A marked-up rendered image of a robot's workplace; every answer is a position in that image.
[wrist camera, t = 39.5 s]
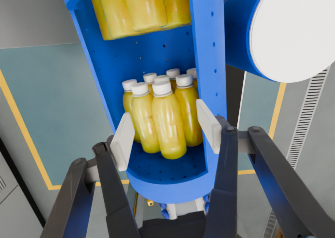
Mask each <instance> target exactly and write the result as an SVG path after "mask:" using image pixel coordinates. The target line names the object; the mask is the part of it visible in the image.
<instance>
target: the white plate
mask: <svg viewBox="0 0 335 238"><path fill-rule="evenodd" d="M249 49H250V54H251V57H252V60H253V62H254V64H255V66H256V67H257V69H258V70H259V71H260V72H261V73H262V74H263V75H265V76H266V77H268V78H270V79H272V80H275V81H278V82H284V83H292V82H298V81H302V80H306V79H308V78H311V77H313V76H315V75H317V74H318V73H320V72H322V71H323V70H325V69H326V68H327V67H328V66H330V65H331V64H332V63H333V62H334V61H335V0H260V2H259V3H258V5H257V7H256V10H255V12H254V15H253V18H252V21H251V25H250V30H249Z"/></svg>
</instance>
